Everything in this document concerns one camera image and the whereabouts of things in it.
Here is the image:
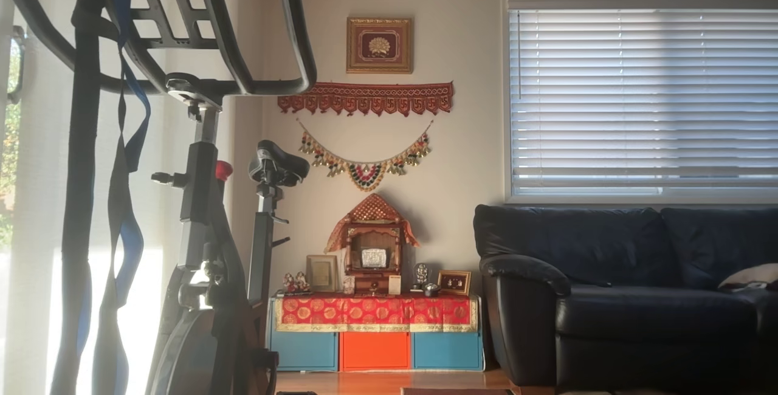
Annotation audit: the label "wooden shrine with red canopy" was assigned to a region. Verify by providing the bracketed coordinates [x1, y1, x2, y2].
[325, 193, 421, 296]

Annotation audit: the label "small gold framed picture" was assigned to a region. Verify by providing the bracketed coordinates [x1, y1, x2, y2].
[438, 270, 472, 297]

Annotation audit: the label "red and gold cloth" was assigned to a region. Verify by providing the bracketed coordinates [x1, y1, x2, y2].
[274, 293, 480, 333]

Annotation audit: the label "small colourful figurines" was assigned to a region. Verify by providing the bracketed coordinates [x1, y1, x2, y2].
[282, 272, 312, 297]

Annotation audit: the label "blue and orange cabinet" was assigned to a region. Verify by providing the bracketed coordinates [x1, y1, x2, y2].
[267, 297, 485, 373]

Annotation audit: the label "black exercise bike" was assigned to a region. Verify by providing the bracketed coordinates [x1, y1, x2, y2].
[0, 0, 318, 395]

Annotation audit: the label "dark floor rug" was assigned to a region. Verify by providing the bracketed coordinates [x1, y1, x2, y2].
[401, 388, 515, 395]

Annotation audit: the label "black leather sofa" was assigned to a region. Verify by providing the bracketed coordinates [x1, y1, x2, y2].
[473, 204, 778, 390]

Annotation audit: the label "white window blind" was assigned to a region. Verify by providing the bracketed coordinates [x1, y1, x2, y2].
[503, 0, 778, 204]

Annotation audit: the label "white sheer curtain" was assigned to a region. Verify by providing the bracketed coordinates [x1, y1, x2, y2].
[0, 0, 263, 395]

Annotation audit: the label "white cushion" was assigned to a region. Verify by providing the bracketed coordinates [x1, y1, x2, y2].
[718, 263, 778, 292]

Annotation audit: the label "beaded garland wall hanging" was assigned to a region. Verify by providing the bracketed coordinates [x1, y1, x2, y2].
[297, 119, 435, 193]

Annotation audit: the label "red embroidered wall hanging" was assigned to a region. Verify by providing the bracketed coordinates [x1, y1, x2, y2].
[278, 82, 454, 118]

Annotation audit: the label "pale standing picture frame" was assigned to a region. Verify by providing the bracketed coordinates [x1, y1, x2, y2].
[306, 255, 339, 293]

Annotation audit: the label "gold framed wall picture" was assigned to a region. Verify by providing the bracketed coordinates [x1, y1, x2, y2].
[346, 17, 413, 74]

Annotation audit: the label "black hanging strap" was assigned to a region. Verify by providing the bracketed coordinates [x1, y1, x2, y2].
[50, 0, 105, 395]

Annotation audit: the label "blue hanging strap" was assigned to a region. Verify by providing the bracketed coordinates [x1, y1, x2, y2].
[91, 0, 152, 395]

